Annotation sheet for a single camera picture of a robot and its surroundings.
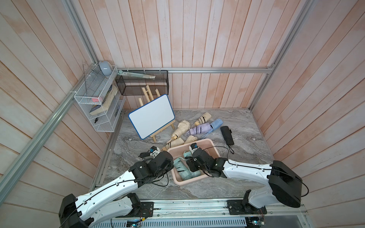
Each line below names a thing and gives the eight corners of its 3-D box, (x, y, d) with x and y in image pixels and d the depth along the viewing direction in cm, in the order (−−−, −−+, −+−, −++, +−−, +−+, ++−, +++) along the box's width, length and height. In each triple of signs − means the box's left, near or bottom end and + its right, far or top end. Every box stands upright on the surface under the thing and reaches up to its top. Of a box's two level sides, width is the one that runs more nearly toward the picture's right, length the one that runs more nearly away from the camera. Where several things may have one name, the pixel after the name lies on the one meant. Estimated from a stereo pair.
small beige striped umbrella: (193, 125, 113) (194, 122, 109) (206, 114, 120) (207, 111, 117) (198, 128, 110) (199, 125, 107) (211, 117, 118) (212, 114, 114)
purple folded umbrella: (191, 136, 104) (191, 132, 100) (189, 131, 108) (189, 126, 103) (212, 132, 107) (213, 127, 103) (209, 126, 110) (211, 122, 106)
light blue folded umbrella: (206, 135, 105) (207, 133, 102) (201, 131, 108) (202, 128, 105) (222, 124, 112) (223, 121, 110) (217, 120, 115) (218, 117, 112)
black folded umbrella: (226, 153, 97) (227, 152, 95) (220, 127, 111) (221, 126, 109) (236, 153, 97) (237, 152, 95) (229, 127, 111) (229, 126, 109)
